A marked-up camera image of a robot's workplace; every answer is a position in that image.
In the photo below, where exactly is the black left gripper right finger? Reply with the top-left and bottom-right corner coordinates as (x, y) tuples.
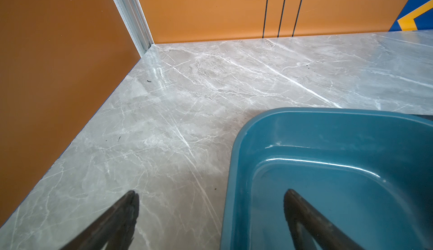
(284, 189), (362, 250)

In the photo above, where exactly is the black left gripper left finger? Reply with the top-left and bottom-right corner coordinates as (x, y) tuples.
(62, 190), (139, 250)

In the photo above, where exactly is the teal plastic tray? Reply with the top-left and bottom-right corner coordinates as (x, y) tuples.
(221, 108), (433, 250)

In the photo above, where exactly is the aluminium corner post left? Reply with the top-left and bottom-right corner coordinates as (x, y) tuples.
(113, 0), (154, 57)

